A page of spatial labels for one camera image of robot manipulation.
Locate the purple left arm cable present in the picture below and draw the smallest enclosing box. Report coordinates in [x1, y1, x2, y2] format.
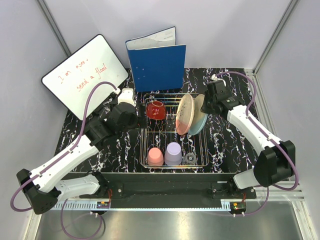
[9, 81, 120, 213]

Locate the red bowl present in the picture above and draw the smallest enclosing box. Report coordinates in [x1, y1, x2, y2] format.
[146, 100, 166, 120]

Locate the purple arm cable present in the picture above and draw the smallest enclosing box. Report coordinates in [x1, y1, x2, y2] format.
[216, 71, 300, 192]
[9, 81, 120, 213]

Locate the pink cup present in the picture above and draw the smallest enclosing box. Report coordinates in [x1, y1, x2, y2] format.
[147, 147, 164, 166]

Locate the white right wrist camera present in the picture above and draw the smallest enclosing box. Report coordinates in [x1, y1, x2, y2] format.
[211, 74, 223, 82]

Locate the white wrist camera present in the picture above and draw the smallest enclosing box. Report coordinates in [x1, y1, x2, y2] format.
[211, 74, 223, 82]
[117, 88, 136, 107]

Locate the lilac cup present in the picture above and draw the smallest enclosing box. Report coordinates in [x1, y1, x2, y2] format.
[164, 142, 182, 166]

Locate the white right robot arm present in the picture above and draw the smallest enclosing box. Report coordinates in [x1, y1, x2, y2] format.
[201, 79, 298, 199]

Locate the clear glass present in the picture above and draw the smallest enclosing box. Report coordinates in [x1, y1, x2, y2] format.
[181, 152, 197, 166]

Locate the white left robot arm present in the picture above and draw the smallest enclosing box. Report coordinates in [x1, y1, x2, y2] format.
[16, 102, 138, 215]

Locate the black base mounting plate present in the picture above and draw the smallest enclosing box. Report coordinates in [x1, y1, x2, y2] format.
[67, 171, 257, 210]

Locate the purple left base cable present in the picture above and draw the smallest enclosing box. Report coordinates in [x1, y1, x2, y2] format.
[61, 197, 104, 239]

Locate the cream and blue plate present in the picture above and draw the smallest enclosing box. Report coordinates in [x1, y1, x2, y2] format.
[188, 94, 208, 136]

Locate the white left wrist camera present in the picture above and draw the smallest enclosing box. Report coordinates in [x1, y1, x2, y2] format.
[117, 88, 136, 107]

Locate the whiteboard with red writing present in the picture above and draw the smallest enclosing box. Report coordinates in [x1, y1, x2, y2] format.
[41, 34, 129, 121]

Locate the wire dish rack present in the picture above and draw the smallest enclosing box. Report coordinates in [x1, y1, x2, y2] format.
[140, 93, 209, 169]

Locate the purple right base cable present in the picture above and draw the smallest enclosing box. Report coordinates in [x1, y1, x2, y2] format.
[233, 184, 270, 217]

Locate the cream and pink plate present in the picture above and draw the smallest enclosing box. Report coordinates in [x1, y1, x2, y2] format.
[175, 93, 195, 135]

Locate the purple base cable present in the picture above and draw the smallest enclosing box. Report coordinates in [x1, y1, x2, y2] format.
[233, 184, 270, 217]
[61, 197, 104, 239]

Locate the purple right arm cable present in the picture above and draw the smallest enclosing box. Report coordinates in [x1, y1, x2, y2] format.
[216, 71, 300, 192]

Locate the blue ring binder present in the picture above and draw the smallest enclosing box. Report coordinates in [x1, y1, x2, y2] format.
[125, 26, 187, 92]

